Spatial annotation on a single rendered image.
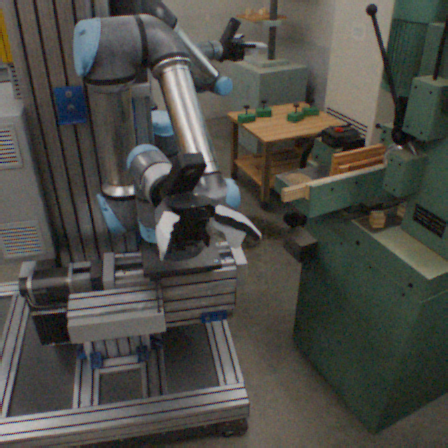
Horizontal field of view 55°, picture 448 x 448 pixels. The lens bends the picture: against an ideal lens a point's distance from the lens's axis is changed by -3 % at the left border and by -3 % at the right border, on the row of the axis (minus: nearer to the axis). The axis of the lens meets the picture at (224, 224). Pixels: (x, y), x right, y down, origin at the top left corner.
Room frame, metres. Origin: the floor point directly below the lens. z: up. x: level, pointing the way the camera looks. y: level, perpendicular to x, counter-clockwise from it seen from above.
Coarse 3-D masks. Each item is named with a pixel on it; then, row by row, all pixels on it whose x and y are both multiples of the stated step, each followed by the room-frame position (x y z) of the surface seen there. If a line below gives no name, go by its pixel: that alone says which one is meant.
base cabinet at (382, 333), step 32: (320, 224) 1.37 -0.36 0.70; (320, 256) 1.35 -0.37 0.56; (352, 256) 1.20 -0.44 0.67; (320, 288) 1.32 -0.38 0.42; (352, 288) 1.18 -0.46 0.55; (384, 288) 1.06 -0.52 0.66; (320, 320) 1.29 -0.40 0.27; (352, 320) 1.15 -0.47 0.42; (384, 320) 1.03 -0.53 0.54; (416, 320) 0.94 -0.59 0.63; (320, 352) 1.26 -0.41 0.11; (352, 352) 1.11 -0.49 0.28; (384, 352) 0.99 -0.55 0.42; (416, 352) 0.97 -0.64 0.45; (352, 384) 1.08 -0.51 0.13; (384, 384) 0.96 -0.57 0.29; (416, 384) 1.00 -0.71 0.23; (384, 416) 0.94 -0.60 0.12
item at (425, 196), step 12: (444, 48) 1.18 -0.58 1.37; (444, 60) 1.17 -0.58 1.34; (444, 72) 1.17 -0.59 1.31; (432, 144) 1.15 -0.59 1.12; (444, 144) 1.12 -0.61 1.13; (432, 156) 1.14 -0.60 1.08; (444, 156) 1.11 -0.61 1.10; (432, 168) 1.13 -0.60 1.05; (444, 168) 1.10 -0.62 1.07; (432, 180) 1.12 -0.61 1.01; (444, 180) 1.09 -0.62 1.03; (420, 192) 1.15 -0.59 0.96; (432, 192) 1.11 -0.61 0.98; (444, 192) 1.08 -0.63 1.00; (408, 204) 1.18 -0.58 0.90; (420, 204) 1.14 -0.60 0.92; (432, 204) 1.10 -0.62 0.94; (444, 204) 1.07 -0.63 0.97; (408, 216) 1.17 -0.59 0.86; (444, 216) 1.06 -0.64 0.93; (408, 228) 1.16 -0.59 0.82; (420, 228) 1.12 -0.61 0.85; (420, 240) 1.11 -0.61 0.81; (432, 240) 1.07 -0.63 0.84; (444, 240) 1.04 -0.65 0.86; (444, 252) 1.03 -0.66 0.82
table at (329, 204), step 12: (312, 168) 1.43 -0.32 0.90; (324, 168) 1.43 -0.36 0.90; (276, 180) 1.37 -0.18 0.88; (288, 180) 1.33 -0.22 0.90; (312, 180) 1.33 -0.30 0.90; (348, 192) 1.26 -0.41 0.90; (360, 192) 1.28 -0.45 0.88; (372, 192) 1.30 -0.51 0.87; (384, 192) 1.33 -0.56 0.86; (300, 204) 1.23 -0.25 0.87; (312, 204) 1.19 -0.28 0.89; (324, 204) 1.21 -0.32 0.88; (336, 204) 1.24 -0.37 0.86; (348, 204) 1.26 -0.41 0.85; (312, 216) 1.19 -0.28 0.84
